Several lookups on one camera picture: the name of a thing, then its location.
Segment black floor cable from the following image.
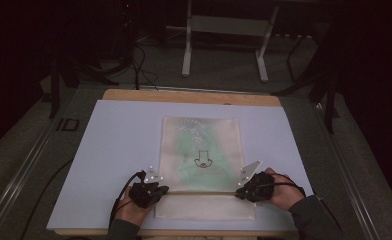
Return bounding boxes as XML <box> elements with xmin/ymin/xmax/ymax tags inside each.
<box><xmin>18</xmin><ymin>159</ymin><xmax>74</xmax><ymax>240</ymax></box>

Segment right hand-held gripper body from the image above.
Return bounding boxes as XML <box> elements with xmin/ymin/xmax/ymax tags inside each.
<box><xmin>237</xmin><ymin>160</ymin><xmax>276</xmax><ymax>203</ymax></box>

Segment black floor cables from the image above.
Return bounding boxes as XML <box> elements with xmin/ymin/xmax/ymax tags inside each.
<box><xmin>128</xmin><ymin>41</ymin><xmax>160</xmax><ymax>92</ymax></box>

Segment right hand-held gripper black cable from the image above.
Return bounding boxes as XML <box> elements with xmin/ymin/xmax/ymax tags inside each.
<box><xmin>271</xmin><ymin>172</ymin><xmax>343</xmax><ymax>234</ymax></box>

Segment left hand-held gripper black cable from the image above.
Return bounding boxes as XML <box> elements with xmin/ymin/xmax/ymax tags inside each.
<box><xmin>108</xmin><ymin>170</ymin><xmax>148</xmax><ymax>231</ymax></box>

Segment black tripod stand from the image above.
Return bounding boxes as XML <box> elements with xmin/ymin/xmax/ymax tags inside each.
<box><xmin>272</xmin><ymin>18</ymin><xmax>341</xmax><ymax>135</ymax></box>

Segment green cloth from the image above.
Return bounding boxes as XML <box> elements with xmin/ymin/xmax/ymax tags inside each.
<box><xmin>175</xmin><ymin>128</ymin><xmax>238</xmax><ymax>189</ymax></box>

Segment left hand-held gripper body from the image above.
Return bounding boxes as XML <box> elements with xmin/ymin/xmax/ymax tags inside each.
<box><xmin>128</xmin><ymin>165</ymin><xmax>165</xmax><ymax>210</ymax></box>

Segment hand-held gripper black cable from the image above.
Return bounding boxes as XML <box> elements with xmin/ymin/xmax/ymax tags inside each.
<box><xmin>108</xmin><ymin>170</ymin><xmax>148</xmax><ymax>231</ymax></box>
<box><xmin>271</xmin><ymin>172</ymin><xmax>343</xmax><ymax>234</ymax></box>

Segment metal floor rail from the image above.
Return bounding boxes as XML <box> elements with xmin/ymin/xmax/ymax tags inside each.
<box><xmin>0</xmin><ymin>121</ymin><xmax>63</xmax><ymax>240</ymax></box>
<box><xmin>312</xmin><ymin>101</ymin><xmax>383</xmax><ymax>240</ymax></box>

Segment black rectangular floor bracket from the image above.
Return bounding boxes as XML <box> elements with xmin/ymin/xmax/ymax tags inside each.
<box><xmin>55</xmin><ymin>117</ymin><xmax>81</xmax><ymax>132</ymax></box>

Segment person's right hand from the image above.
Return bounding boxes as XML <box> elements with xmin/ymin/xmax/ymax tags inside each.
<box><xmin>264</xmin><ymin>167</ymin><xmax>307</xmax><ymax>212</ymax></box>

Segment white table mat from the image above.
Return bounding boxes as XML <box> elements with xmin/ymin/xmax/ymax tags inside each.
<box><xmin>46</xmin><ymin>99</ymin><xmax>315</xmax><ymax>232</ymax></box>

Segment person's left hand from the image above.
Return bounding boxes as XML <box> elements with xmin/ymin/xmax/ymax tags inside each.
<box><xmin>116</xmin><ymin>186</ymin><xmax>153</xmax><ymax>228</ymax></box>

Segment beige mesh zipper bag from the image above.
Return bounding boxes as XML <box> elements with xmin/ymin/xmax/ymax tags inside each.
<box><xmin>153</xmin><ymin>115</ymin><xmax>258</xmax><ymax>221</ymax></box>

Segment white metal stand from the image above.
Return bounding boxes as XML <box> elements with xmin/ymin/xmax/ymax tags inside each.
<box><xmin>165</xmin><ymin>0</ymin><xmax>281</xmax><ymax>83</ymax></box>

